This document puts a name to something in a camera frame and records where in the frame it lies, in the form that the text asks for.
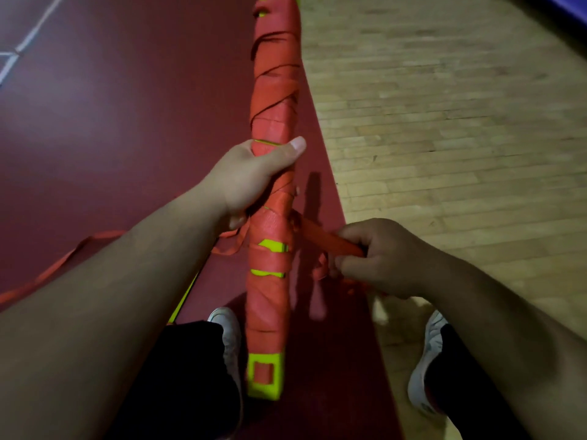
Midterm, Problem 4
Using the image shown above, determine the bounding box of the white right shoe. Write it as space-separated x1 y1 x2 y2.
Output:
407 310 449 416

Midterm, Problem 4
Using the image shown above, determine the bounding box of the black trouser leg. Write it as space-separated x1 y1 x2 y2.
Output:
105 321 242 440
424 324 533 440

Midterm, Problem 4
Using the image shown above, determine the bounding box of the black left trouser leg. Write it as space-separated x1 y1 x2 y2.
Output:
105 321 242 440

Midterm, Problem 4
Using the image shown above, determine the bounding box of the person's right forearm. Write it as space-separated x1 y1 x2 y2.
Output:
424 254 587 440

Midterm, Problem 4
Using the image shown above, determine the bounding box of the white left shoe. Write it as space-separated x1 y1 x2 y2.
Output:
207 307 244 427

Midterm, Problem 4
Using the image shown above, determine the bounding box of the white shoe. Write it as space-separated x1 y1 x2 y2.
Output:
407 310 449 416
207 307 244 427

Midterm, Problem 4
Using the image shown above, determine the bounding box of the person's left forearm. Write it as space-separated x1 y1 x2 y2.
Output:
0 187 230 440

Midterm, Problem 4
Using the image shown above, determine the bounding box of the person's left hand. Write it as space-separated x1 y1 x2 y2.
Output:
197 136 307 230

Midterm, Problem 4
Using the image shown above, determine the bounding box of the person's right hand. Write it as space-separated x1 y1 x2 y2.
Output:
328 218 448 301

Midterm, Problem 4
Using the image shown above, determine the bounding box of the black right trouser leg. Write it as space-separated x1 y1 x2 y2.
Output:
424 324 533 440

